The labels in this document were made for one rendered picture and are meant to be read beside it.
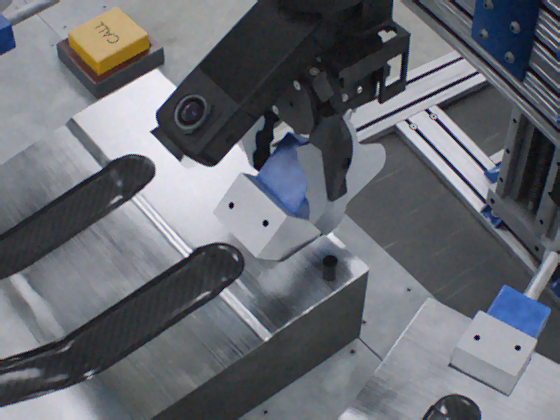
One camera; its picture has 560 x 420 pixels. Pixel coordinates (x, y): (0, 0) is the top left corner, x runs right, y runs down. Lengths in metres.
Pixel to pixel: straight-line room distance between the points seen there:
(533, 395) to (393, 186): 0.98
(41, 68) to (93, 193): 0.26
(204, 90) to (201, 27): 1.65
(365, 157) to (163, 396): 0.21
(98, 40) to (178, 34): 1.27
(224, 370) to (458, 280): 0.92
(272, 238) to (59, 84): 0.37
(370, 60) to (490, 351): 0.22
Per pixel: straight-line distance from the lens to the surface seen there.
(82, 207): 0.79
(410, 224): 1.63
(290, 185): 0.72
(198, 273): 0.74
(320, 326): 0.74
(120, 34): 0.99
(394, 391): 0.72
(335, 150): 0.64
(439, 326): 0.75
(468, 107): 1.82
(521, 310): 0.76
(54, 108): 0.98
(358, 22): 0.64
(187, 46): 2.22
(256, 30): 0.61
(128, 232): 0.76
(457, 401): 0.73
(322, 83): 0.62
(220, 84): 0.61
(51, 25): 1.08
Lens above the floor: 1.48
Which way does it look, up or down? 51 degrees down
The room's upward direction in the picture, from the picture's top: straight up
